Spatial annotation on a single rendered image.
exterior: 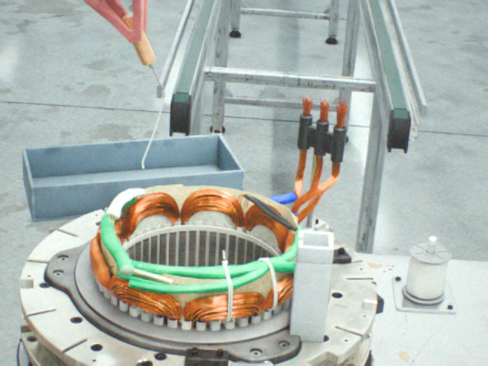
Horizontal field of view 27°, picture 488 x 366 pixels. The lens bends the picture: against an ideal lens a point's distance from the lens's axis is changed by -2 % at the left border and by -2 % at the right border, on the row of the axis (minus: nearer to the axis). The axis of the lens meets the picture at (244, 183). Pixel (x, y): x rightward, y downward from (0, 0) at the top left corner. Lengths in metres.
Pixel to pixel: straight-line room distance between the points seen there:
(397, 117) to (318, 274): 1.44
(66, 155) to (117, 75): 3.26
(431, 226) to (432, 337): 1.98
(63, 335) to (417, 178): 2.97
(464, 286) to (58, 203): 0.68
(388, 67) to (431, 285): 1.09
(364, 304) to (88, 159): 0.47
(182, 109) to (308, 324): 1.41
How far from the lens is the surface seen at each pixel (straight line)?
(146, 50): 1.13
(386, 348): 1.40
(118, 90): 4.33
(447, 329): 1.46
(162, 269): 0.81
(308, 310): 0.82
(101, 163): 1.25
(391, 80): 2.40
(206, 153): 1.28
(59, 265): 0.92
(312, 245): 0.82
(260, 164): 3.70
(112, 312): 0.85
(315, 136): 0.92
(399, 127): 2.21
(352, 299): 0.90
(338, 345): 0.84
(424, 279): 1.47
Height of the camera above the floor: 1.58
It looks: 26 degrees down
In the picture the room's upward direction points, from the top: 4 degrees clockwise
